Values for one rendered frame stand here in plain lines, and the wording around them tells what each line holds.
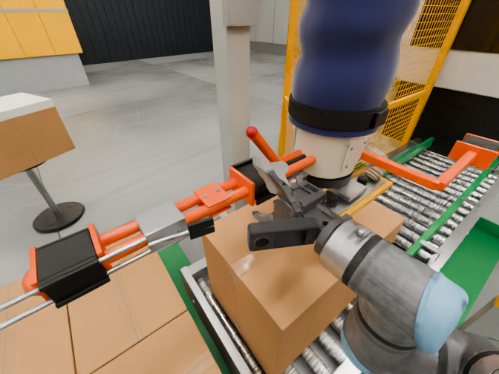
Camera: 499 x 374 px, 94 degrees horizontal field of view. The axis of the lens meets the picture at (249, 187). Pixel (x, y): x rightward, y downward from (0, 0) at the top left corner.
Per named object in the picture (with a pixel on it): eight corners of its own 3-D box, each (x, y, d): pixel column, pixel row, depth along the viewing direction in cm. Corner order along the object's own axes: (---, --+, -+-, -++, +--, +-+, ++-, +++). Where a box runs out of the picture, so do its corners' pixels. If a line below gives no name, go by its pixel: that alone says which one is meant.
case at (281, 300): (304, 229, 132) (316, 169, 108) (370, 281, 106) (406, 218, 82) (211, 291, 103) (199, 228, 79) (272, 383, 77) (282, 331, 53)
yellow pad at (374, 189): (361, 172, 78) (366, 159, 75) (391, 187, 71) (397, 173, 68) (289, 217, 61) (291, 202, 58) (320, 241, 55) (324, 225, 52)
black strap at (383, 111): (324, 95, 71) (327, 81, 69) (402, 116, 57) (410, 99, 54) (269, 110, 60) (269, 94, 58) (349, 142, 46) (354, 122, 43)
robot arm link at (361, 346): (412, 398, 36) (457, 367, 29) (335, 368, 39) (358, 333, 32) (401, 335, 44) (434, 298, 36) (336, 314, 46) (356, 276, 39)
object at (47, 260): (104, 242, 41) (92, 222, 38) (114, 271, 37) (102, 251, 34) (46, 268, 37) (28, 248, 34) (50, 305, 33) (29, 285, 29)
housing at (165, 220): (174, 215, 47) (170, 198, 44) (190, 235, 43) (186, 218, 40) (139, 231, 44) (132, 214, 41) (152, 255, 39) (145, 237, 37)
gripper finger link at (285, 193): (266, 176, 46) (290, 214, 44) (260, 179, 45) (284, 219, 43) (278, 165, 42) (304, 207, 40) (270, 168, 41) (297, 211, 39)
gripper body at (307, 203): (298, 205, 51) (346, 240, 43) (268, 223, 47) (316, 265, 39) (302, 176, 46) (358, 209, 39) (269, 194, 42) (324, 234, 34)
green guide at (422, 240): (490, 166, 184) (497, 156, 179) (507, 172, 178) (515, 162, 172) (384, 277, 107) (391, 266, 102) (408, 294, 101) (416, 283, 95)
